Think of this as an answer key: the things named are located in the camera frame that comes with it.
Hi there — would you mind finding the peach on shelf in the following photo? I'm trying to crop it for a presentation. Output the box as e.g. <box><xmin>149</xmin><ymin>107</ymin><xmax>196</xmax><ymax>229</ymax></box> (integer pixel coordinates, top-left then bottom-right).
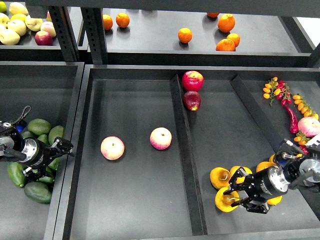
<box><xmin>40</xmin><ymin>21</ymin><xmax>56</xmax><ymax>38</ymax></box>

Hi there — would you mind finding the pink apple left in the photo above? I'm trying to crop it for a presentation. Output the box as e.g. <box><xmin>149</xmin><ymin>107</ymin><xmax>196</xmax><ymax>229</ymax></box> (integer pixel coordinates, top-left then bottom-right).
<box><xmin>100</xmin><ymin>136</ymin><xmax>125</xmax><ymax>161</ymax></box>

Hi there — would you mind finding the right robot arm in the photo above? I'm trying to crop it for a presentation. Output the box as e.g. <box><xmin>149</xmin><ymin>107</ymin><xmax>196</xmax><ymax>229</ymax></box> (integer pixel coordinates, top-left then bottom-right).
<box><xmin>215</xmin><ymin>139</ymin><xmax>320</xmax><ymax>214</ymax></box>

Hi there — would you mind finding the dark green avocado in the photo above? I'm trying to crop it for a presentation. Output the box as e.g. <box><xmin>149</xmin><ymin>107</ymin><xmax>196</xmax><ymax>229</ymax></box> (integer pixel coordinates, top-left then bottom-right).
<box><xmin>24</xmin><ymin>181</ymin><xmax>52</xmax><ymax>204</ymax></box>

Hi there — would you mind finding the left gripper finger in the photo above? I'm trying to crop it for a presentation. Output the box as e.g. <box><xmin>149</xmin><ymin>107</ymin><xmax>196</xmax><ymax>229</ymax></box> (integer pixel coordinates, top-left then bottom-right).
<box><xmin>49</xmin><ymin>136</ymin><xmax>75</xmax><ymax>160</ymax></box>
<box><xmin>22</xmin><ymin>166</ymin><xmax>47</xmax><ymax>182</ymax></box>

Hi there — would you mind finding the yellow pear under arm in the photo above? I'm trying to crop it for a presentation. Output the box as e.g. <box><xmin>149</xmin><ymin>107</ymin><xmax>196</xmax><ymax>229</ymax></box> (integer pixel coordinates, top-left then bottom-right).
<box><xmin>255</xmin><ymin>161</ymin><xmax>277</xmax><ymax>173</ymax></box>

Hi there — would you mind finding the red apple on shelf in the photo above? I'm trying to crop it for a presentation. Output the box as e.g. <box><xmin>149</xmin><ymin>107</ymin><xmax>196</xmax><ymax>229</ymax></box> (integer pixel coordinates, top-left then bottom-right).
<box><xmin>34</xmin><ymin>30</ymin><xmax>53</xmax><ymax>46</ymax></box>

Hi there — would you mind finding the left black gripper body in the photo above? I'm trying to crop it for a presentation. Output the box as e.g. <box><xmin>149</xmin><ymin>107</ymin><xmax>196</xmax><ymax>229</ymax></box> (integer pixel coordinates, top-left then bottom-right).
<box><xmin>17</xmin><ymin>138</ymin><xmax>57</xmax><ymax>169</ymax></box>

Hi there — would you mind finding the black tray divider left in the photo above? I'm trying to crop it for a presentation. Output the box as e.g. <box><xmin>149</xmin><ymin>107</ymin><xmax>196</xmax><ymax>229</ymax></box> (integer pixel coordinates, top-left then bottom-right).
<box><xmin>169</xmin><ymin>75</ymin><xmax>208</xmax><ymax>236</ymax></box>

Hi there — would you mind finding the black left tray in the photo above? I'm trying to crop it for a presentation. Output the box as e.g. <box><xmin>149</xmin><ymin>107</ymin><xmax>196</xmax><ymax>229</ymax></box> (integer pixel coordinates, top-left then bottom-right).
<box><xmin>0</xmin><ymin>61</ymin><xmax>84</xmax><ymax>240</ymax></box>

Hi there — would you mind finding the orange cherry tomato string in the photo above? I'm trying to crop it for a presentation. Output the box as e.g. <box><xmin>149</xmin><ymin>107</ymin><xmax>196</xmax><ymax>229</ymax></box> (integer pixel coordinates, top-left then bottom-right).
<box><xmin>292</xmin><ymin>94</ymin><xmax>320</xmax><ymax>121</ymax></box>

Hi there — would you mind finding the bright red apple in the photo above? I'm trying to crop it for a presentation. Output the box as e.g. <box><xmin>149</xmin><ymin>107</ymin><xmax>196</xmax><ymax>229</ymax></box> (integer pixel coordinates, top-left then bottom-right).
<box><xmin>182</xmin><ymin>70</ymin><xmax>204</xmax><ymax>92</ymax></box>

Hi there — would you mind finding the black tray divider right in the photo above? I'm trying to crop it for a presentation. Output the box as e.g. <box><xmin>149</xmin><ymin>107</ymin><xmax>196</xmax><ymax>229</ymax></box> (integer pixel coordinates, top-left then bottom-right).
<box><xmin>230</xmin><ymin>74</ymin><xmax>320</xmax><ymax>216</ymax></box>

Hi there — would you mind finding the pink apple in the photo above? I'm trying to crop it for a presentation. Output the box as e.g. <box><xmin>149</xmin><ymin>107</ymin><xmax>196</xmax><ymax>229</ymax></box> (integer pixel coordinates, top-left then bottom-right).
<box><xmin>100</xmin><ymin>136</ymin><xmax>125</xmax><ymax>161</ymax></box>
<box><xmin>149</xmin><ymin>127</ymin><xmax>172</xmax><ymax>150</ymax></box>

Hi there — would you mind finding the red cherry tomato cluster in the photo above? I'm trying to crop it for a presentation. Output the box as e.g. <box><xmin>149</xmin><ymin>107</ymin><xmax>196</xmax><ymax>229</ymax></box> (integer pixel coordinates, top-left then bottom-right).
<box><xmin>275</xmin><ymin>80</ymin><xmax>292</xmax><ymax>106</ymax></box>

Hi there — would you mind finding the dark red apple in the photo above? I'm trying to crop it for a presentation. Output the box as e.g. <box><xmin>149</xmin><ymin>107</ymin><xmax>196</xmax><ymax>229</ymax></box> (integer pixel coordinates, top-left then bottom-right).
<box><xmin>182</xmin><ymin>91</ymin><xmax>201</xmax><ymax>112</ymax></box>

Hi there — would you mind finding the orange cherry tomato cluster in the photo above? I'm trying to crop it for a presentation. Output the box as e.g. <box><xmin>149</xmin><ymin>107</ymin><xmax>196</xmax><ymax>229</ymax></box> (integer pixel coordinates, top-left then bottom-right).
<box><xmin>262</xmin><ymin>77</ymin><xmax>281</xmax><ymax>100</ymax></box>

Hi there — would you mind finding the pink apple centre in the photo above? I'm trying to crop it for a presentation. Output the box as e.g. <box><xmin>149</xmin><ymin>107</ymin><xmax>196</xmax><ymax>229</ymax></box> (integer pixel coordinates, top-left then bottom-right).
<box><xmin>149</xmin><ymin>127</ymin><xmax>172</xmax><ymax>150</ymax></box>

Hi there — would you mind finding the black shelf upright post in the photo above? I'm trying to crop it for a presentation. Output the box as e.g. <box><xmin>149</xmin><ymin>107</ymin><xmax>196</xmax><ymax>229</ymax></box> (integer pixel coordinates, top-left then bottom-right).
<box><xmin>80</xmin><ymin>7</ymin><xmax>108</xmax><ymax>65</ymax></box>
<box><xmin>48</xmin><ymin>6</ymin><xmax>80</xmax><ymax>62</ymax></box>

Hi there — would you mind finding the yellow pear with stem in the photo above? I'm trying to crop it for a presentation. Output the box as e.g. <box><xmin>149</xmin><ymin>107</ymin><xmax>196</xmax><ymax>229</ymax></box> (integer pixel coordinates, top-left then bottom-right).
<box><xmin>214</xmin><ymin>187</ymin><xmax>240</xmax><ymax>213</ymax></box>

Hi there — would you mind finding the pale yellow apple shelf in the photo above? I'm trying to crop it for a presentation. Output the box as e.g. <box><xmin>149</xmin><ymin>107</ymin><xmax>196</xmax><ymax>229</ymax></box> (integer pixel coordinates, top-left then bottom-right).
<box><xmin>7</xmin><ymin>19</ymin><xmax>27</xmax><ymax>37</ymax></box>

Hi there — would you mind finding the mixed cherry tomatoes lower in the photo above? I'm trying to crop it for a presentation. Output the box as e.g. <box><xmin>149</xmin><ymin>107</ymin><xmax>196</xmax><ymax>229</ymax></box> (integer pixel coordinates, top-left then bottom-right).
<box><xmin>293</xmin><ymin>131</ymin><xmax>310</xmax><ymax>154</ymax></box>

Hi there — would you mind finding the white marker tag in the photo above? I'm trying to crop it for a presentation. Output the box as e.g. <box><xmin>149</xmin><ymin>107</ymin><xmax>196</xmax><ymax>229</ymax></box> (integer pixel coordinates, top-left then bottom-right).
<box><xmin>306</xmin><ymin>133</ymin><xmax>320</xmax><ymax>146</ymax></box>

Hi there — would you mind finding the yellow pear stem up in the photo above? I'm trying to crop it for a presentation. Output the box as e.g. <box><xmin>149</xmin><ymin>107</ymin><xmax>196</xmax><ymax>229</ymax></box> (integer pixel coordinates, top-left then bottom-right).
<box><xmin>209</xmin><ymin>167</ymin><xmax>231</xmax><ymax>190</ymax></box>

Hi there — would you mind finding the pale yellow pear shelf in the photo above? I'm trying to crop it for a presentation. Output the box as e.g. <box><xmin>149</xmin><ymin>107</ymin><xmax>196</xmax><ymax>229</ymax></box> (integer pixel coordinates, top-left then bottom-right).
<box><xmin>0</xmin><ymin>29</ymin><xmax>20</xmax><ymax>46</ymax></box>

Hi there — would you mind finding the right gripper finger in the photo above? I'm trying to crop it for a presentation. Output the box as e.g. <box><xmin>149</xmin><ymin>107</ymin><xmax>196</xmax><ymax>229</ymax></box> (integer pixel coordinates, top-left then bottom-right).
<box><xmin>230</xmin><ymin>195</ymin><xmax>270</xmax><ymax>214</ymax></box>
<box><xmin>224</xmin><ymin>166</ymin><xmax>254</xmax><ymax>196</ymax></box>

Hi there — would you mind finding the black tray divider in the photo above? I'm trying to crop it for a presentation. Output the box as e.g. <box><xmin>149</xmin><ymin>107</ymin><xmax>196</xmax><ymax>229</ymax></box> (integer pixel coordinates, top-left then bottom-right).
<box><xmin>169</xmin><ymin>75</ymin><xmax>208</xmax><ymax>236</ymax></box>
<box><xmin>230</xmin><ymin>74</ymin><xmax>320</xmax><ymax>216</ymax></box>

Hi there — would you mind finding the yellow apple on shelf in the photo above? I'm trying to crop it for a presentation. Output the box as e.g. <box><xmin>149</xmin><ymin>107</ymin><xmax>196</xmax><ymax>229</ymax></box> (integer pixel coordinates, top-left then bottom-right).
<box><xmin>24</xmin><ymin>15</ymin><xmax>43</xmax><ymax>32</ymax></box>

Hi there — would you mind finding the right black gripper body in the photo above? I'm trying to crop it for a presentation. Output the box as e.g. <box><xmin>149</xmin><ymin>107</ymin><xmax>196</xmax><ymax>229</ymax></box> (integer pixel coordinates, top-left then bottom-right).
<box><xmin>246</xmin><ymin>166</ymin><xmax>290</xmax><ymax>200</ymax></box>

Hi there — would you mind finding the red chili pepper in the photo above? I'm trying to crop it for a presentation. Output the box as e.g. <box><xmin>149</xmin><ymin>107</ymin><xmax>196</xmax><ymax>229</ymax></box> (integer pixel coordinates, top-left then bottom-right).
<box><xmin>281</xmin><ymin>99</ymin><xmax>299</xmax><ymax>134</ymax></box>

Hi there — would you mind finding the pink apple right bin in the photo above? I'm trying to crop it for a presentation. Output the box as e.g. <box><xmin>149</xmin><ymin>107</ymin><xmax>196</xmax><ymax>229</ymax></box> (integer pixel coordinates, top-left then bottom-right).
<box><xmin>298</xmin><ymin>116</ymin><xmax>320</xmax><ymax>137</ymax></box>

